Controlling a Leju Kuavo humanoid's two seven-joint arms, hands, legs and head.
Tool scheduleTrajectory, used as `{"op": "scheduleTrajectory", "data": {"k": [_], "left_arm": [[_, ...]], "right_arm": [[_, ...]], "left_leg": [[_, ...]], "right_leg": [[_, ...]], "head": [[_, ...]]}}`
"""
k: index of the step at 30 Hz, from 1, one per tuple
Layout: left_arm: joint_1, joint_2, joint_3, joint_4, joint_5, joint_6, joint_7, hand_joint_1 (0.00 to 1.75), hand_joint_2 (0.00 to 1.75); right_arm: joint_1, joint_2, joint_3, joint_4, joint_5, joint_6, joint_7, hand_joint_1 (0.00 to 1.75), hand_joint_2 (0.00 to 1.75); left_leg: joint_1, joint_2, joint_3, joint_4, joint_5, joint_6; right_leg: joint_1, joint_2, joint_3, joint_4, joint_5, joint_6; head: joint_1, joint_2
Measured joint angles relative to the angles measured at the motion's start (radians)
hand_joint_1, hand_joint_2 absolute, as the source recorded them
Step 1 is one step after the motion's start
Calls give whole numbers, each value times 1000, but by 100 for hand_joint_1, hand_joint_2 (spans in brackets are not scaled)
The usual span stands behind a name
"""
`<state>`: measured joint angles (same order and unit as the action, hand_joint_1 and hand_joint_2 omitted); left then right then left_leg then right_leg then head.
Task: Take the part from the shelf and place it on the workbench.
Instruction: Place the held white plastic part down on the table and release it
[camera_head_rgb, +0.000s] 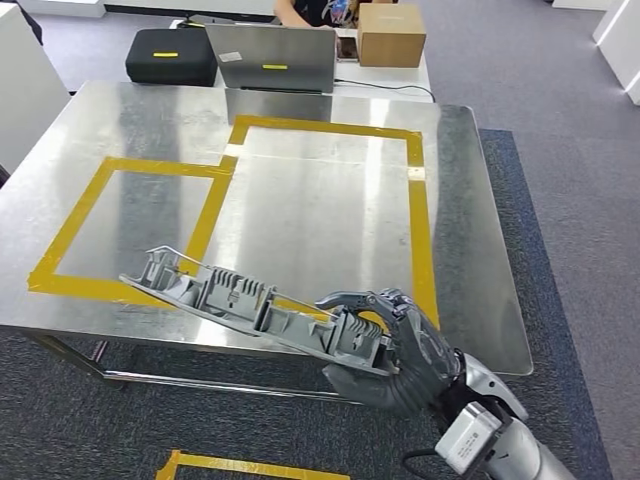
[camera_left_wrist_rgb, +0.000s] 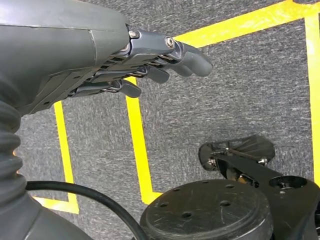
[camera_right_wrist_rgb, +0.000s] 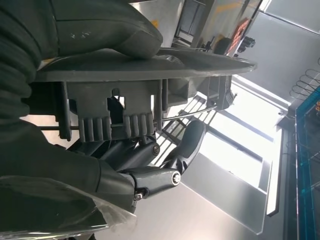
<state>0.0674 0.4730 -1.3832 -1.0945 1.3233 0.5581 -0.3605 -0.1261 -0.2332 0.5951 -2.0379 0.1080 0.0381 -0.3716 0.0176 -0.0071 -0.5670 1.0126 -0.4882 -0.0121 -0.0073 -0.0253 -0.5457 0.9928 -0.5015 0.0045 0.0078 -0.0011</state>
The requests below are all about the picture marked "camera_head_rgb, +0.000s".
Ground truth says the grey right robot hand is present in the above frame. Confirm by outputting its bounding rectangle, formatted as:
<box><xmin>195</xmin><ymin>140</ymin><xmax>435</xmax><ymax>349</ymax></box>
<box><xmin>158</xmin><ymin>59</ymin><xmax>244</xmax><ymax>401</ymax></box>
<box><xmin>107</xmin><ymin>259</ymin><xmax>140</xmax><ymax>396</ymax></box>
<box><xmin>315</xmin><ymin>288</ymin><xmax>464</xmax><ymax>419</ymax></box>

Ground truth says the grey plastic wheel hubcap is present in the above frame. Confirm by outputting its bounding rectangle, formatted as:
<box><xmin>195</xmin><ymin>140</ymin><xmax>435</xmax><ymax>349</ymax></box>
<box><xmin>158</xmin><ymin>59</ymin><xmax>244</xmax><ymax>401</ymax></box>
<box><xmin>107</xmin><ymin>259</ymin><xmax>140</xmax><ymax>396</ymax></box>
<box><xmin>118</xmin><ymin>246</ymin><xmax>401</xmax><ymax>379</ymax></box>

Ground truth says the steel workbench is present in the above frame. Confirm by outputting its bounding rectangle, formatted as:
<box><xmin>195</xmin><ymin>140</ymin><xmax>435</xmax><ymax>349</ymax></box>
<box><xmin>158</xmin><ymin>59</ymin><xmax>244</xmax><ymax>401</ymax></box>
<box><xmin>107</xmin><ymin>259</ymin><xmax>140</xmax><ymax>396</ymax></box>
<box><xmin>0</xmin><ymin>80</ymin><xmax>534</xmax><ymax>405</ymax></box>

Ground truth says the yellow floor tape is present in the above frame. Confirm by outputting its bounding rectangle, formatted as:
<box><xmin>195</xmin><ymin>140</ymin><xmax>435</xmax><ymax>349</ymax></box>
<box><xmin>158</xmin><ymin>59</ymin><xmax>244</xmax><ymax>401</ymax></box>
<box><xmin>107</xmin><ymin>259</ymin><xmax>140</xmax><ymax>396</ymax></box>
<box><xmin>155</xmin><ymin>450</ymin><xmax>351</xmax><ymax>480</ymax></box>

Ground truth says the white desk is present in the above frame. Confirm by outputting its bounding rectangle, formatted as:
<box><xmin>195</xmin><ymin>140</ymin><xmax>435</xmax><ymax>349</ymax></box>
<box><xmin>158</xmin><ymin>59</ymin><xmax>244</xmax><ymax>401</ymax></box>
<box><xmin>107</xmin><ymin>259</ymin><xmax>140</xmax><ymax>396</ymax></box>
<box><xmin>168</xmin><ymin>16</ymin><xmax>435</xmax><ymax>105</ymax></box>

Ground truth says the brown cardboard box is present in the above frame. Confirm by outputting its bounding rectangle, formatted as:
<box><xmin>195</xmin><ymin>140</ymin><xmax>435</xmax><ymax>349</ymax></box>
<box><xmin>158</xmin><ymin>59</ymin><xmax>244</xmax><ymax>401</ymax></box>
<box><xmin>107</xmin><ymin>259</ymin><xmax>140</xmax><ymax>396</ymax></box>
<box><xmin>356</xmin><ymin>3</ymin><xmax>427</xmax><ymax>70</ymax></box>

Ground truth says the grey laptop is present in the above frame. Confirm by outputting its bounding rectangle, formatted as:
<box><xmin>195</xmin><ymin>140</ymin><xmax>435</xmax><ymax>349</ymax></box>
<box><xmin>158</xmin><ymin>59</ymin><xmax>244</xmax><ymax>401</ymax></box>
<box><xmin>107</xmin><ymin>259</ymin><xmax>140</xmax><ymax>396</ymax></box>
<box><xmin>205</xmin><ymin>23</ymin><xmax>337</xmax><ymax>95</ymax></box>

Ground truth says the person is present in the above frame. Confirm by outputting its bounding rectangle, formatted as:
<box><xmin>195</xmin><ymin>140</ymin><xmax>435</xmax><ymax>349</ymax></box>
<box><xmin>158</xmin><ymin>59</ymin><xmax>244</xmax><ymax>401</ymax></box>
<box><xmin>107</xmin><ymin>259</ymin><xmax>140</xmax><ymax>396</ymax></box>
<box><xmin>273</xmin><ymin>0</ymin><xmax>362</xmax><ymax>30</ymax></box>

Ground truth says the white cabinet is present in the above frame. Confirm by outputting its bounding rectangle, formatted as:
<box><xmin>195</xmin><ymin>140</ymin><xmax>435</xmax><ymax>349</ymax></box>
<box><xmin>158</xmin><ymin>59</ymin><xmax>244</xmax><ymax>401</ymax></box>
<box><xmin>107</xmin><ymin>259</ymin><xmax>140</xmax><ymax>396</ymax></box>
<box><xmin>592</xmin><ymin>0</ymin><xmax>640</xmax><ymax>107</ymax></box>
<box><xmin>0</xmin><ymin>3</ymin><xmax>71</xmax><ymax>177</ymax></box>

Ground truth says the black case with yellow mark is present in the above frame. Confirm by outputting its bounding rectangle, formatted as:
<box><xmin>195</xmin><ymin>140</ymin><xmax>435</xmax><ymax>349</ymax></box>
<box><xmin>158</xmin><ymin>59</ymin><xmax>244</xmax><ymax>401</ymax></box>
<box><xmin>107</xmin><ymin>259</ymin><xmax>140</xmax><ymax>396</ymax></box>
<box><xmin>125</xmin><ymin>27</ymin><xmax>219</xmax><ymax>88</ymax></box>

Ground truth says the small yellow tape square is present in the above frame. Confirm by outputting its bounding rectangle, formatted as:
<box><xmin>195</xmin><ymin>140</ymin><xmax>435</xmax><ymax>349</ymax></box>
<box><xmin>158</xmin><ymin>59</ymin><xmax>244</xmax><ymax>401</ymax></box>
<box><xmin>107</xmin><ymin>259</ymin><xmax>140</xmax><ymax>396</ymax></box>
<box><xmin>27</xmin><ymin>155</ymin><xmax>238</xmax><ymax>309</ymax></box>

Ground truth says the white plinth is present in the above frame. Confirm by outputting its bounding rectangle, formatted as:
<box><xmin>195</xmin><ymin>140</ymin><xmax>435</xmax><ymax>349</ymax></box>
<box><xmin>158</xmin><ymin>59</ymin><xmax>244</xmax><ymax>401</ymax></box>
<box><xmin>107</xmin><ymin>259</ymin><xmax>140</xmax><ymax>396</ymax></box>
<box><xmin>17</xmin><ymin>0</ymin><xmax>106</xmax><ymax>19</ymax></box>

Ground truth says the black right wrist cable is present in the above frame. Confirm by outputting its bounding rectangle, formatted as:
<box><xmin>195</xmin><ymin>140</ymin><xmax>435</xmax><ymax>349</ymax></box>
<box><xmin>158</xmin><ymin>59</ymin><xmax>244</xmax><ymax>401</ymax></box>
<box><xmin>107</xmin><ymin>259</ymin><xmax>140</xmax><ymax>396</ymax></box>
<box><xmin>402</xmin><ymin>449</ymin><xmax>442</xmax><ymax>480</ymax></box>

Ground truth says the black laptop cable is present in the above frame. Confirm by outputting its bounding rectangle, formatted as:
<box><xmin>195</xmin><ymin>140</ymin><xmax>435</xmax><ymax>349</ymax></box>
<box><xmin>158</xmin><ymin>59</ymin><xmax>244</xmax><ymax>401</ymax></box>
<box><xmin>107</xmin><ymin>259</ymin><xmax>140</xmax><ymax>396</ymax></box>
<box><xmin>334</xmin><ymin>77</ymin><xmax>437</xmax><ymax>104</ymax></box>

